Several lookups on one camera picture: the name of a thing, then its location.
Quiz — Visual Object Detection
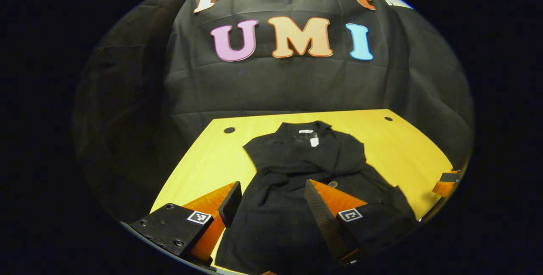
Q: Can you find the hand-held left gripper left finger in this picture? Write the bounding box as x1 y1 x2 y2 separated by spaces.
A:
129 181 243 267

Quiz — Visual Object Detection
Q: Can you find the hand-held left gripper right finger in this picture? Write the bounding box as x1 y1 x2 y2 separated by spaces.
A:
303 179 418 265

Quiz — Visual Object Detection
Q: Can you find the black collared jacket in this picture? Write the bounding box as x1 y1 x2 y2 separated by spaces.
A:
214 121 418 275

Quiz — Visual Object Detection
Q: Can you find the black backdrop cloth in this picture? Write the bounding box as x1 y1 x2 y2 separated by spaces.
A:
72 0 475 220

